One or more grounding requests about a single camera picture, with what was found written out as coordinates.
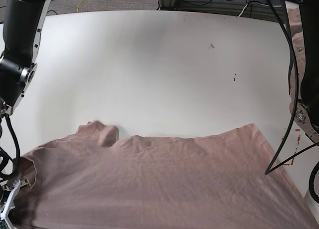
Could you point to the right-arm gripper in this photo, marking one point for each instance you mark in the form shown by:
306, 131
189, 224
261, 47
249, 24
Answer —
9, 192

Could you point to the dusty pink T-shirt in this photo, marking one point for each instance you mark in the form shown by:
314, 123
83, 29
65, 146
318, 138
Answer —
157, 120

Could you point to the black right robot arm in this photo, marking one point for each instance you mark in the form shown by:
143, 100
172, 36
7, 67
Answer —
22, 28

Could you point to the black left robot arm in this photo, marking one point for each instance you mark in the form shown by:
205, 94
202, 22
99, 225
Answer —
300, 26

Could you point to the red tape marking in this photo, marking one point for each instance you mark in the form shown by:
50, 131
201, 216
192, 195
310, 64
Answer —
291, 145

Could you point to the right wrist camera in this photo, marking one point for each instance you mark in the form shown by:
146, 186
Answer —
4, 224

